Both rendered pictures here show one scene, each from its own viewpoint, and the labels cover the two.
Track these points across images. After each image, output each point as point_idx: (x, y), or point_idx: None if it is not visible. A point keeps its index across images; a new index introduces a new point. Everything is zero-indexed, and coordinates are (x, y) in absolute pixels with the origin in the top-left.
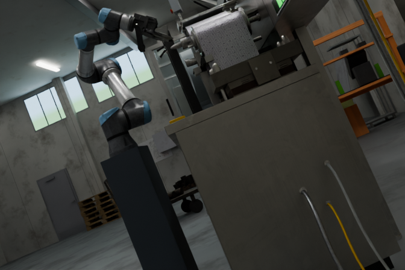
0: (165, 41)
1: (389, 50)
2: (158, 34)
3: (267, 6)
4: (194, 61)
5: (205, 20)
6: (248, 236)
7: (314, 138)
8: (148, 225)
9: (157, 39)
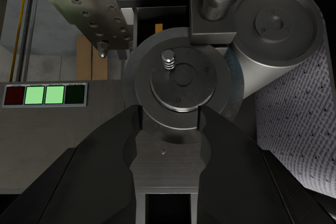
0: (221, 125)
1: (19, 16)
2: (43, 178)
3: (113, 108)
4: None
5: (305, 182)
6: None
7: None
8: None
9: (285, 201)
